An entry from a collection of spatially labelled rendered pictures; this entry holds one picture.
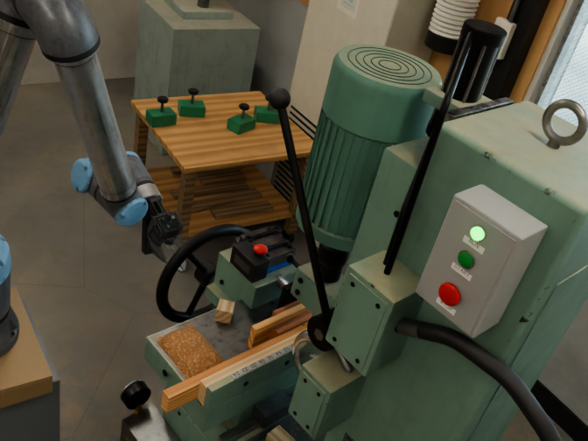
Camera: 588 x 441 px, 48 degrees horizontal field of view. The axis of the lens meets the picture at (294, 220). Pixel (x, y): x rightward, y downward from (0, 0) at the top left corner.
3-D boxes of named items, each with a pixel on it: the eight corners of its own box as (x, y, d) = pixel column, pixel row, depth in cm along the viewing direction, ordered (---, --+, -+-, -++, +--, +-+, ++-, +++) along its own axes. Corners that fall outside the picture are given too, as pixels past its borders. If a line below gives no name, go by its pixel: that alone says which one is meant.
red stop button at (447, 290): (438, 294, 85) (446, 276, 83) (457, 309, 83) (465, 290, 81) (433, 297, 84) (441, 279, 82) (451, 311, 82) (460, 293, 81)
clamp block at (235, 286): (262, 263, 158) (269, 234, 153) (298, 297, 151) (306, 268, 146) (211, 283, 149) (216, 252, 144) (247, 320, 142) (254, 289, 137)
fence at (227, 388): (414, 297, 155) (422, 279, 152) (419, 301, 154) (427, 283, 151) (202, 406, 118) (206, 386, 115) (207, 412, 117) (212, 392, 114)
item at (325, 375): (325, 389, 119) (340, 343, 112) (351, 417, 115) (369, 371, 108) (284, 412, 113) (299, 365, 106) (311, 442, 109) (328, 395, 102)
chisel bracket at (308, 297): (312, 287, 137) (322, 255, 132) (360, 330, 129) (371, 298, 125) (286, 299, 132) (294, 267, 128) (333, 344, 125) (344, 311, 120)
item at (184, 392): (391, 292, 155) (395, 279, 152) (397, 297, 154) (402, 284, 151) (160, 405, 116) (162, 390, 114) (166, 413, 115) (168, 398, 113)
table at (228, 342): (327, 247, 174) (332, 228, 171) (412, 318, 158) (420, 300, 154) (118, 328, 137) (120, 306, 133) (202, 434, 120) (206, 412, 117)
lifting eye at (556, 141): (536, 134, 88) (557, 89, 85) (576, 156, 85) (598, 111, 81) (530, 136, 87) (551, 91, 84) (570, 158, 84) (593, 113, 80)
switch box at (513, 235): (440, 278, 92) (482, 182, 83) (499, 323, 86) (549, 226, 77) (412, 292, 88) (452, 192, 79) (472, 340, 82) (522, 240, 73)
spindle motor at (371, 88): (342, 188, 131) (386, 38, 113) (408, 238, 121) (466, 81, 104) (275, 210, 120) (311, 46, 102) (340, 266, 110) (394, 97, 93)
